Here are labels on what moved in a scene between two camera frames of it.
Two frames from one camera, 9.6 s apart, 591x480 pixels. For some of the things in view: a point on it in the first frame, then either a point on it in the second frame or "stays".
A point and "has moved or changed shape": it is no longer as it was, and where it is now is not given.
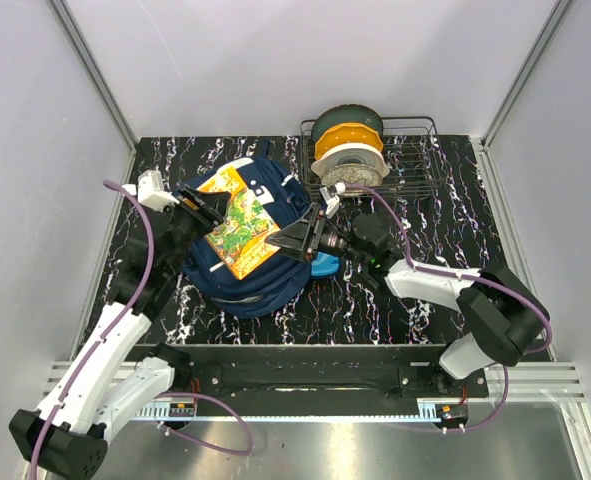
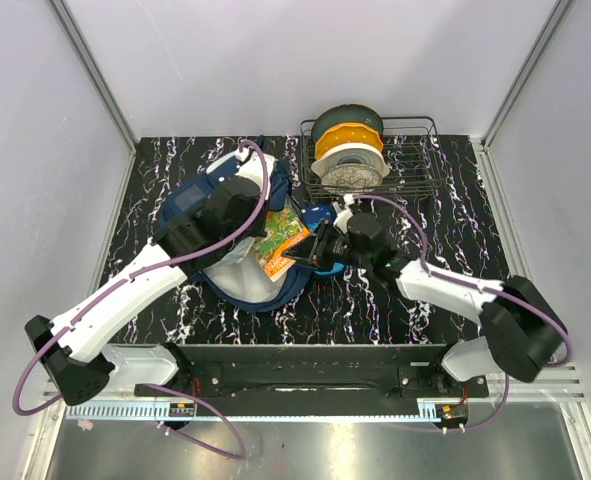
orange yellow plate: (346, 133) stays
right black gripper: (300, 238) -> (314, 248)
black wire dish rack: (411, 148) stays
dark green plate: (344, 114) stays
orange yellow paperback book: (240, 239) has moved or changed shape
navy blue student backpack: (277, 276) has moved or changed shape
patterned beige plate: (351, 173) stays
